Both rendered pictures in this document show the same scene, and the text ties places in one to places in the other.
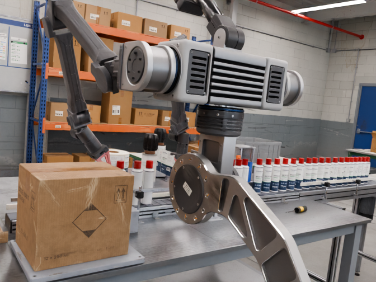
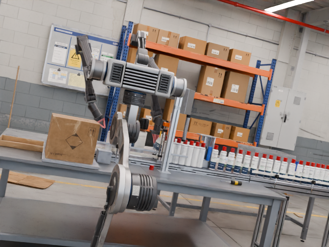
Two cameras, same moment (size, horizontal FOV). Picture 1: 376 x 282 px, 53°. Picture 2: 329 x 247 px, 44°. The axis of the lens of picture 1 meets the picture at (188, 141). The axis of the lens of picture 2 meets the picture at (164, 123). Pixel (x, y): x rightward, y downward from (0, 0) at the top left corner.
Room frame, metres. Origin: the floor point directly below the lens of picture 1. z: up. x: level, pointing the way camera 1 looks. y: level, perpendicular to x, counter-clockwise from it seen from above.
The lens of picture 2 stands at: (-1.14, -1.09, 1.35)
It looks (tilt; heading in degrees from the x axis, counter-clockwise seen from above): 3 degrees down; 19
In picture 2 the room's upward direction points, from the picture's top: 12 degrees clockwise
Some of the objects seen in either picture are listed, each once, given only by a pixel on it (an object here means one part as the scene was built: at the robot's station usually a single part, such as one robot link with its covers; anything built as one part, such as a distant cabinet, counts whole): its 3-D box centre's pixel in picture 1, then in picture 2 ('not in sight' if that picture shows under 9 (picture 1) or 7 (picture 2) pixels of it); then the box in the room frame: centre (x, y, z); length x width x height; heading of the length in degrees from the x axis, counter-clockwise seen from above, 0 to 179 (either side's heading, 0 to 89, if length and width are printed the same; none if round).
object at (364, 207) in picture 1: (366, 198); not in sight; (3.08, -1.53, 0.71); 0.15 x 0.12 x 0.34; 36
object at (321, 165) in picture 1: (319, 172); (276, 167); (2.48, -0.90, 0.98); 0.05 x 0.05 x 0.20
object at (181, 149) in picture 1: (182, 149); (156, 128); (1.89, 0.02, 1.12); 0.10 x 0.07 x 0.07; 127
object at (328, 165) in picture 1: (326, 172); (283, 169); (2.51, -0.96, 0.98); 0.05 x 0.05 x 0.20
